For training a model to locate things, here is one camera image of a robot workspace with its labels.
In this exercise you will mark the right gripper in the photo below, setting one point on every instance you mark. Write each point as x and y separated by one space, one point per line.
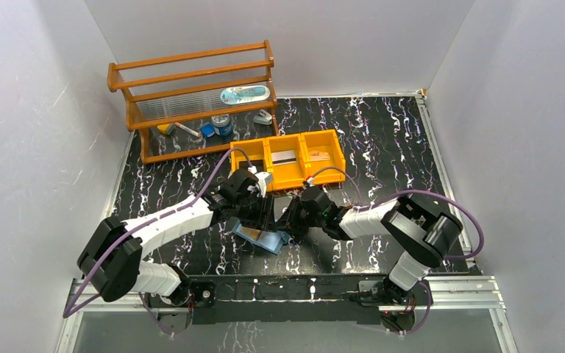
291 218

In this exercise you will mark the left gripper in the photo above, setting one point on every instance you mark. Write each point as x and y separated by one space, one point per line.
267 212

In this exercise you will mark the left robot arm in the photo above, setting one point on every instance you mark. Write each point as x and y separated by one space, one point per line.
114 262

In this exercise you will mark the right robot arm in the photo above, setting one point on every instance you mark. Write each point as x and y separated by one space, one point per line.
426 231

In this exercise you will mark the orange card in holder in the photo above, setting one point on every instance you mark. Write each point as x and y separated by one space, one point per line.
250 234

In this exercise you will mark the grey striped card in bin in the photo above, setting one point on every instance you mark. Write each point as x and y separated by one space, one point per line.
283 157

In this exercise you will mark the beige card in bin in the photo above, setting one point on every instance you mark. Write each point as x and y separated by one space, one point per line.
318 156

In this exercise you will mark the left yellow plastic bin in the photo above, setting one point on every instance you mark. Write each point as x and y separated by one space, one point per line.
248 163

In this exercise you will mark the right yellow plastic bin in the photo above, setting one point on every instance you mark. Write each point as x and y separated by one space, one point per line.
322 149

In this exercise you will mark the white stapler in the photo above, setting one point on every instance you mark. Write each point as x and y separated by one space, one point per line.
264 118

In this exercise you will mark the white blue round tin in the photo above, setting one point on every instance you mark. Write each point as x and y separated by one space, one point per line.
222 124

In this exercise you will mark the small blue box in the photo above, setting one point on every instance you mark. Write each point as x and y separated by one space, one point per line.
207 130

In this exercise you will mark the white red marker pen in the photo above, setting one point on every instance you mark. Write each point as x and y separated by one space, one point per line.
188 130

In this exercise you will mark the blue white oval package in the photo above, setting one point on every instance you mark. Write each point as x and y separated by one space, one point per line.
244 94

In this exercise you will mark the wooden shelf rack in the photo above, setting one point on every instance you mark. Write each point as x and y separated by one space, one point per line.
186 87

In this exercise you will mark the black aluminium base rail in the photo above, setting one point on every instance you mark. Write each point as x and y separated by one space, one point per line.
359 299

